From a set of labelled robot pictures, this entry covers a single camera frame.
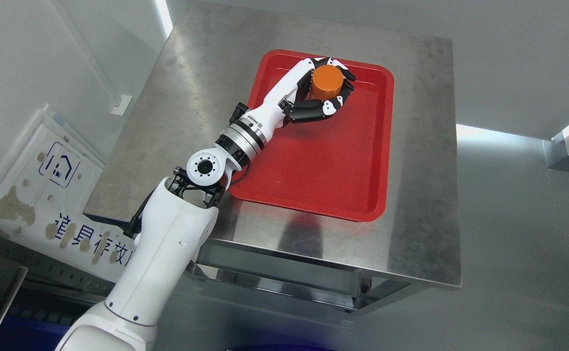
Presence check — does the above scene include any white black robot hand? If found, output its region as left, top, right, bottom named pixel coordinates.
left=242, top=57, right=356, bottom=134

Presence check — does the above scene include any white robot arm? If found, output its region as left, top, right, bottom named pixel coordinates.
left=57, top=106, right=284, bottom=351

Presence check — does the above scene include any orange cylindrical capacitor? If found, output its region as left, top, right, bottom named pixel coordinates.
left=310, top=65, right=344, bottom=100

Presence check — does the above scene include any stainless steel desk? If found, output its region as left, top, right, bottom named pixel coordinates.
left=84, top=0, right=463, bottom=312

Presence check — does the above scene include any white sign board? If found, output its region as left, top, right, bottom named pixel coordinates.
left=0, top=106, right=135, bottom=283

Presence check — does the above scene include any red plastic tray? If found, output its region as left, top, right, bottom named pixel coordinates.
left=229, top=60, right=395, bottom=222

